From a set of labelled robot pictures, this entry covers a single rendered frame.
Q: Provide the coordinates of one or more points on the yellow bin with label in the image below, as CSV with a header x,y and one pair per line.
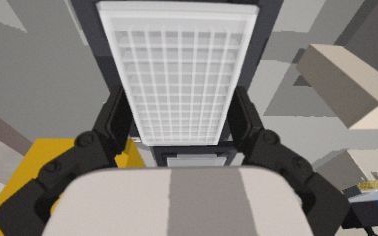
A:
x,y
44,150

